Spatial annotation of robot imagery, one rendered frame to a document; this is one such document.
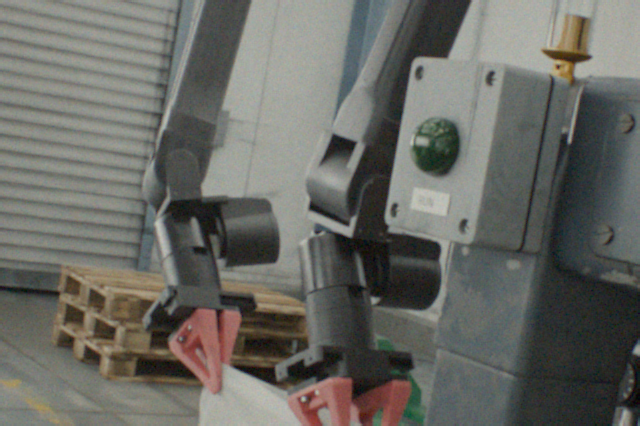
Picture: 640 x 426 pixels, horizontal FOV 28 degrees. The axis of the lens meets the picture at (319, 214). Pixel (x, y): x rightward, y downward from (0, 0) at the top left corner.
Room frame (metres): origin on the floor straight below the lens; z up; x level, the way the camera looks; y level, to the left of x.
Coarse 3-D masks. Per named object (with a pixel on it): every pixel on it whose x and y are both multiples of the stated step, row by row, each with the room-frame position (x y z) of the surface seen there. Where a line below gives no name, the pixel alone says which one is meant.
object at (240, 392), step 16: (208, 368) 1.25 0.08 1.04; (224, 368) 1.23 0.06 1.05; (224, 384) 1.22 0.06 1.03; (240, 384) 1.20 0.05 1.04; (256, 384) 1.17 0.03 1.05; (208, 400) 1.25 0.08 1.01; (224, 400) 1.22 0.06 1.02; (240, 400) 1.19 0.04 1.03; (256, 400) 1.16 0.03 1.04; (272, 400) 1.13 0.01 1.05; (208, 416) 1.24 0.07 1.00; (224, 416) 1.22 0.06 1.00; (240, 416) 1.19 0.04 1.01; (256, 416) 1.16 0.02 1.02; (272, 416) 1.12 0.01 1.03; (288, 416) 1.10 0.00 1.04; (320, 416) 1.11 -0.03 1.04
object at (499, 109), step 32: (416, 64) 0.68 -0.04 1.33; (448, 64) 0.65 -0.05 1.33; (480, 64) 0.63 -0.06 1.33; (416, 96) 0.67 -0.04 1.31; (448, 96) 0.65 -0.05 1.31; (480, 96) 0.63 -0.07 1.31; (512, 96) 0.62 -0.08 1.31; (544, 96) 0.63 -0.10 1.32; (480, 128) 0.63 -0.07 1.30; (512, 128) 0.62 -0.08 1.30; (480, 160) 0.62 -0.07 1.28; (512, 160) 0.63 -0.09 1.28; (544, 160) 0.64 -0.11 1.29; (448, 192) 0.64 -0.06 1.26; (480, 192) 0.62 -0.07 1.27; (512, 192) 0.63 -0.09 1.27; (544, 192) 0.64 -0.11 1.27; (416, 224) 0.66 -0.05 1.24; (448, 224) 0.64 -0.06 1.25; (480, 224) 0.62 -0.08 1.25; (512, 224) 0.63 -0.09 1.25; (544, 224) 0.64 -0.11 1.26
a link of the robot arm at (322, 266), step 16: (304, 240) 1.09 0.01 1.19; (320, 240) 1.08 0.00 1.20; (336, 240) 1.08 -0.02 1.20; (352, 240) 1.09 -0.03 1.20; (368, 240) 1.11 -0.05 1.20; (304, 256) 1.09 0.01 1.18; (320, 256) 1.08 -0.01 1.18; (336, 256) 1.08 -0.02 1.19; (352, 256) 1.08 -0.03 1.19; (368, 256) 1.12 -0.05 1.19; (304, 272) 1.09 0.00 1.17; (320, 272) 1.07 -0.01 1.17; (336, 272) 1.07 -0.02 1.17; (352, 272) 1.07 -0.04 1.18; (368, 272) 1.12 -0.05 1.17; (304, 288) 1.09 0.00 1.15; (320, 288) 1.07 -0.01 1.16; (352, 288) 1.08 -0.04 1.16; (368, 288) 1.08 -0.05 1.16
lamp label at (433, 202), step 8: (416, 192) 0.66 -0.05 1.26; (424, 192) 0.65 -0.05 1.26; (432, 192) 0.65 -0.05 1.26; (440, 192) 0.64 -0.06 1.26; (416, 200) 0.66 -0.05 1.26; (424, 200) 0.65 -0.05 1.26; (432, 200) 0.65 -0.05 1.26; (440, 200) 0.64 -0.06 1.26; (448, 200) 0.64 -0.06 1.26; (416, 208) 0.66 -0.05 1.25; (424, 208) 0.65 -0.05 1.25; (432, 208) 0.65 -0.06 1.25; (440, 208) 0.64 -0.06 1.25
